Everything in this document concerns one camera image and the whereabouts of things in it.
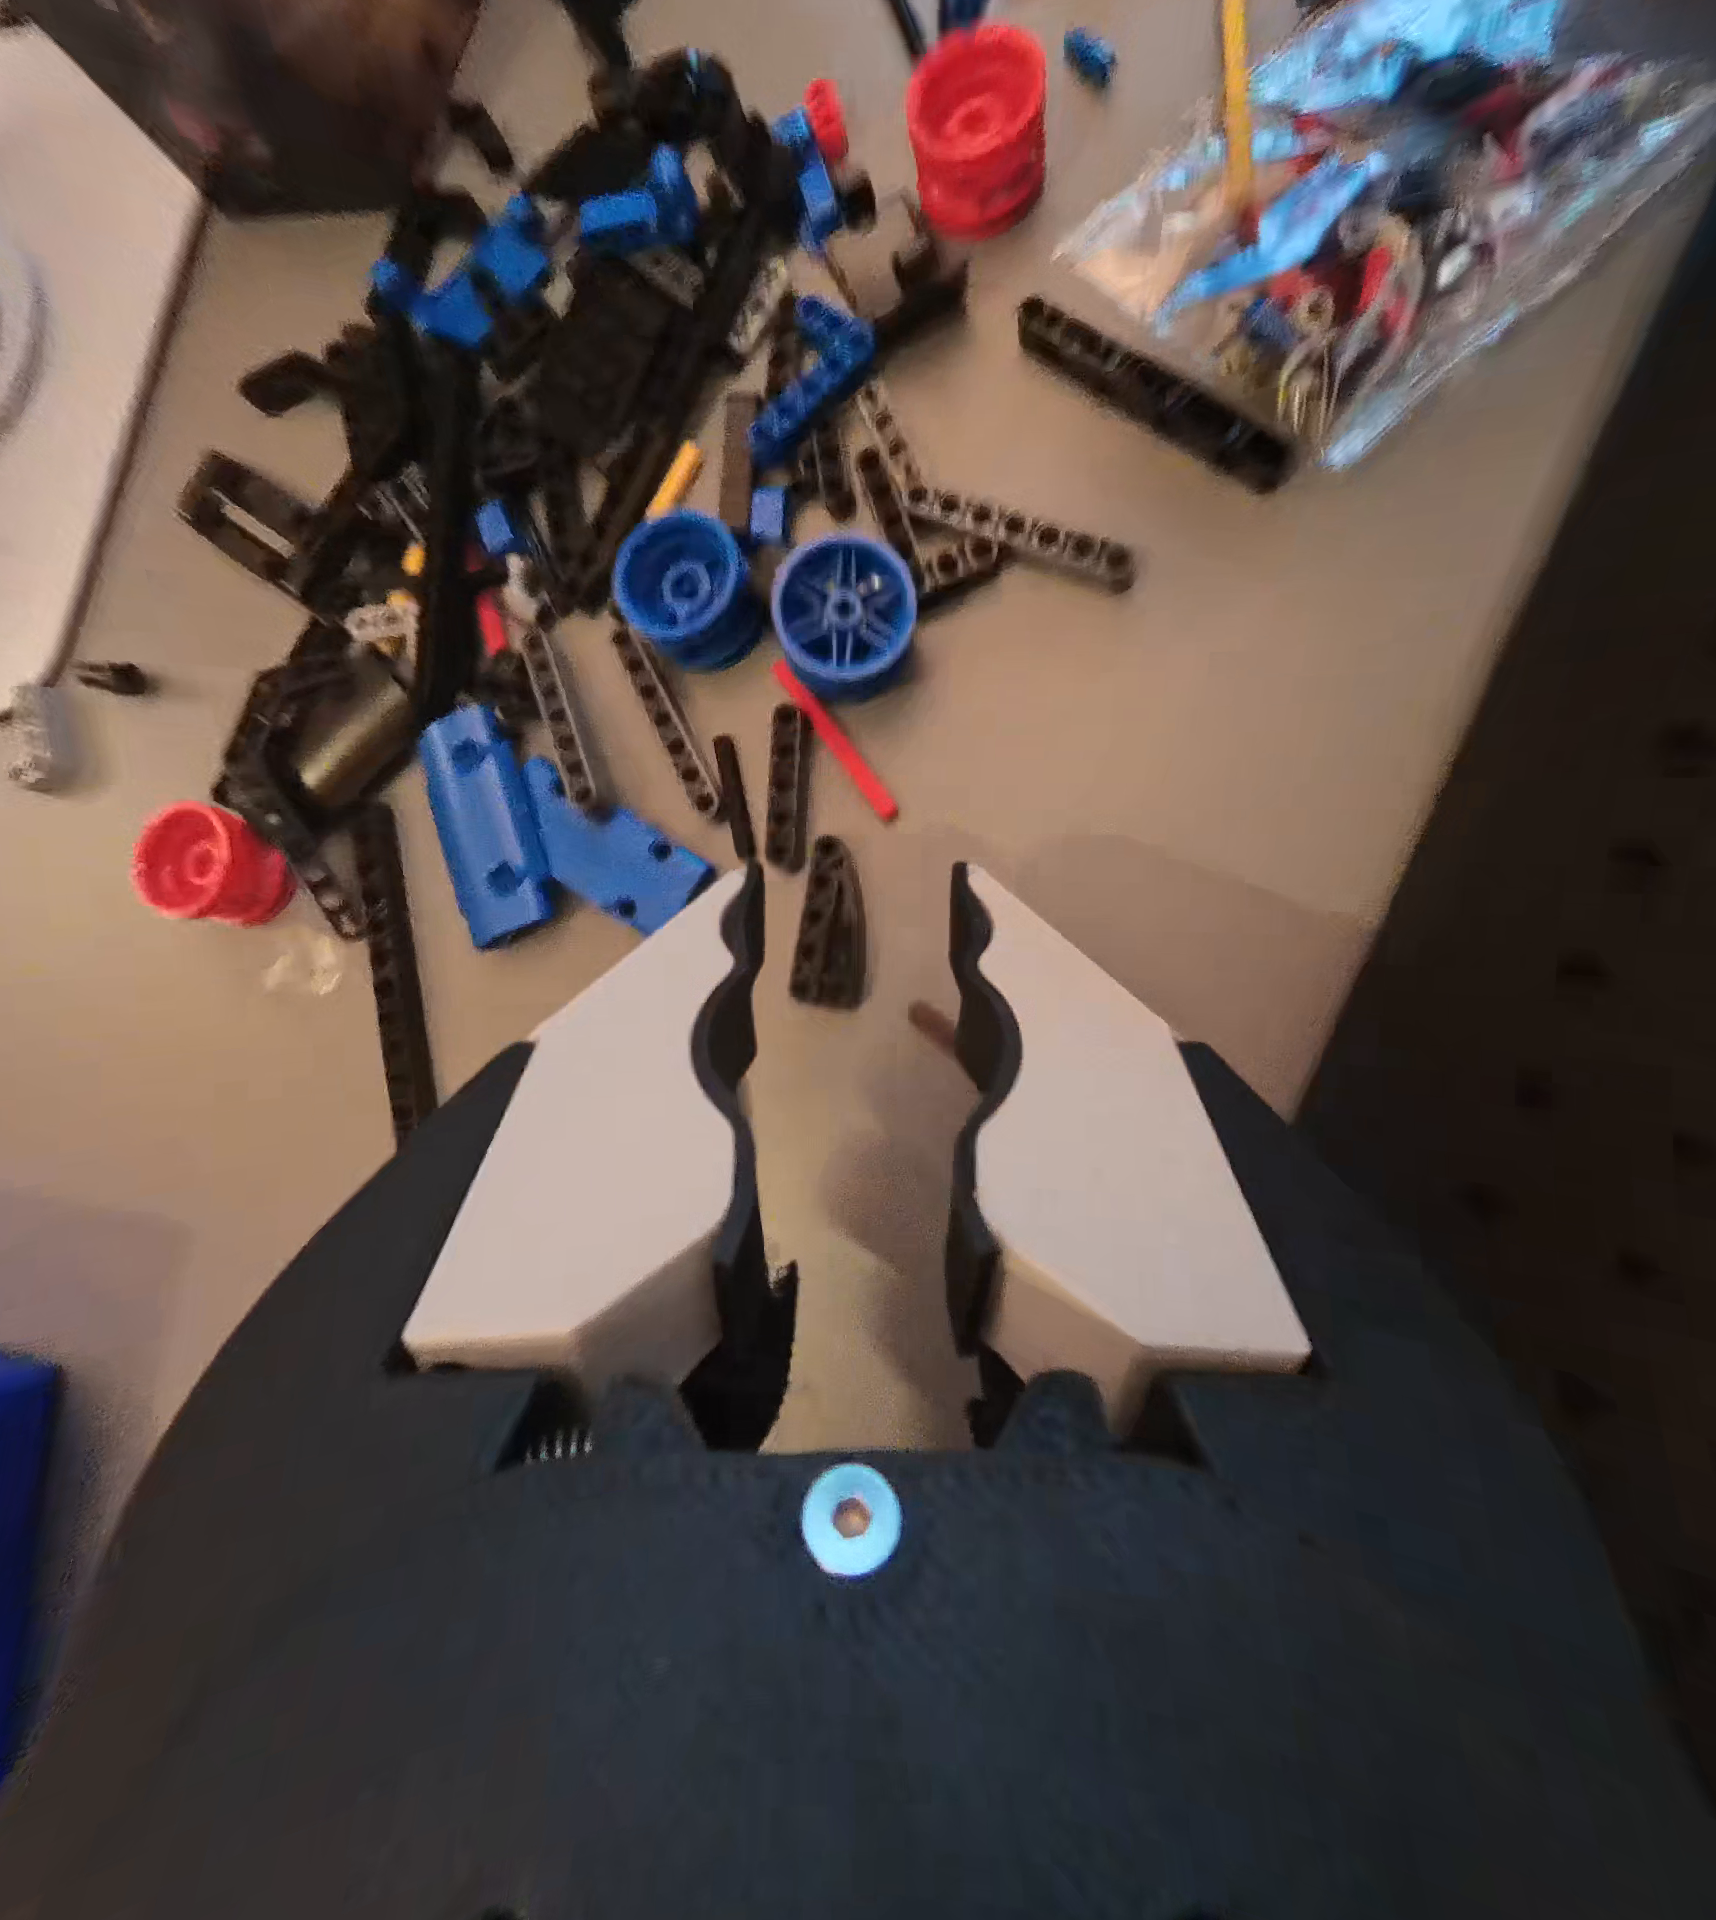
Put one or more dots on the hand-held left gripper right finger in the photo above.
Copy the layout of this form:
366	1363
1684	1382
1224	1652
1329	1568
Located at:
1128	1199

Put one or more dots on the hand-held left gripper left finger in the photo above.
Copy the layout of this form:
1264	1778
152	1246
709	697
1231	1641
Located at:
588	1186

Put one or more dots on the blue angled shell panel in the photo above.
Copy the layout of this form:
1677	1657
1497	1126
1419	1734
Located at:
619	854

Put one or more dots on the blue L-shaped beam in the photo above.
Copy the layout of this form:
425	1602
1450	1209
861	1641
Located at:
813	374

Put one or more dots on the red wheel hub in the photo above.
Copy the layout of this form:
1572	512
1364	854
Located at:
975	129
205	863

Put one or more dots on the grey desk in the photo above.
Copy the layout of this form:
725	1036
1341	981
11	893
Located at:
1176	780

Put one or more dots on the brown axle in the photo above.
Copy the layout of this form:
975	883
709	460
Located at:
933	1026

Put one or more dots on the black curved shell panel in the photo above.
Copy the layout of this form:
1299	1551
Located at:
348	742

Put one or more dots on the red axle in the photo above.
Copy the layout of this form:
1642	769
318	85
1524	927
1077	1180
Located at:
839	742

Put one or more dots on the dark perforated panel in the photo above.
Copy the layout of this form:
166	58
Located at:
1622	1049

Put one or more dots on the blue wheel hub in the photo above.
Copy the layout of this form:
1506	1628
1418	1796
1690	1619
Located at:
688	586
846	618

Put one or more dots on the grey long beam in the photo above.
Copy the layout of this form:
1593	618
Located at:
1026	532

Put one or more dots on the black pin connector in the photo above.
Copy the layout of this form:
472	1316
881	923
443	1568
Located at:
116	678

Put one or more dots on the light grey short beam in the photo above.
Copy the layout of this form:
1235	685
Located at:
43	735

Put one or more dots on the short yellow axle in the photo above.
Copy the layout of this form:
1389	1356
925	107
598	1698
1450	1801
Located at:
676	479

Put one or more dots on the long black beam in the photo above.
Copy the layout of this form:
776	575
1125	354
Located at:
1150	393

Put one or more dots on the pile of loose building parts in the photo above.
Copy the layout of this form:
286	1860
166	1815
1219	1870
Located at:
604	347

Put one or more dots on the white stand base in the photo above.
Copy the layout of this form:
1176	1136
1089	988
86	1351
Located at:
77	452

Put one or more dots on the small bag of red parts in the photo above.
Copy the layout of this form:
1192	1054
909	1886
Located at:
1398	223

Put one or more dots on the blue flat panel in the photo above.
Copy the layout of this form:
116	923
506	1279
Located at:
803	189

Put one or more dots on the small red connector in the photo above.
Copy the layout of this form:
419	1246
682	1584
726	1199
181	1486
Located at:
828	112

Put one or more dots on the printed toy set box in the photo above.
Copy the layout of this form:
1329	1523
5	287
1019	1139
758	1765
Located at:
271	88

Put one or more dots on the blue pin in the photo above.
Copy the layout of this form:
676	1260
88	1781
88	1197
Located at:
1089	52

